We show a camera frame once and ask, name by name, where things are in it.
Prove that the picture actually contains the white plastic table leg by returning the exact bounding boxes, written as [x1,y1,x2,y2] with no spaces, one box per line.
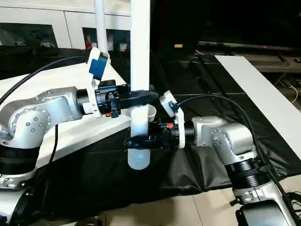
[127,0,152,171]
[94,0,110,53]

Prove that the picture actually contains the white plastic table top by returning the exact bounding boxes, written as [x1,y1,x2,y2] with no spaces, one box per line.
[0,63,158,171]

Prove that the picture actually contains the black mat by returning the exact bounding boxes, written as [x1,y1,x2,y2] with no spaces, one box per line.
[0,46,301,222]

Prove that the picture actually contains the white sideboard with glass doors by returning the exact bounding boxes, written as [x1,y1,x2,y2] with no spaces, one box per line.
[0,0,133,51]

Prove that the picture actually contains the black cabinet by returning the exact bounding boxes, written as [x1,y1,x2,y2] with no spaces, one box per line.
[150,0,301,53]

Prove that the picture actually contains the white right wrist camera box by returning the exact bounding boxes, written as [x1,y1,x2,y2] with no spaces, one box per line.
[158,90,187,150]

